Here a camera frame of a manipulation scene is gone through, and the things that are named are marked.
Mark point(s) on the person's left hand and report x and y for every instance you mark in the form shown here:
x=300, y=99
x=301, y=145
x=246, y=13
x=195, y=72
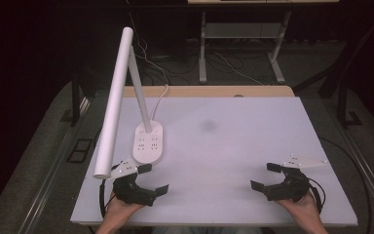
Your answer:
x=120, y=209

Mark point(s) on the white desk lamp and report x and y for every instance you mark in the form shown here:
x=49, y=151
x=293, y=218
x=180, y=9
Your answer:
x=113, y=104

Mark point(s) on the black metal stand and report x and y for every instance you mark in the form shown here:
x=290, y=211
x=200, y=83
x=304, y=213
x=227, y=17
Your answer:
x=75, y=100
x=342, y=97

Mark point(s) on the person's right hand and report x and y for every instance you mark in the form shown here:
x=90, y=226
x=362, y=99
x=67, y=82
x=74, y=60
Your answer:
x=300, y=208

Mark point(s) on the grey metal desk frame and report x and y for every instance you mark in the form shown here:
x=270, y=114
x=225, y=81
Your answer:
x=240, y=31

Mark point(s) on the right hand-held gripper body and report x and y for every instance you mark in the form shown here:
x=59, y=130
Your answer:
x=293, y=187

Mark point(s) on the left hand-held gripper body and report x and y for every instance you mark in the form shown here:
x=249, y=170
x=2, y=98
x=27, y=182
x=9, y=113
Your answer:
x=131, y=191

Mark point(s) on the black floor frame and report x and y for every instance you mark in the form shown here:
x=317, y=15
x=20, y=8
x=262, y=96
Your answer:
x=79, y=150

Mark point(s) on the white table mat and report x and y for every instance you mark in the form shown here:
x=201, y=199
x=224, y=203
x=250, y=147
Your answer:
x=220, y=156

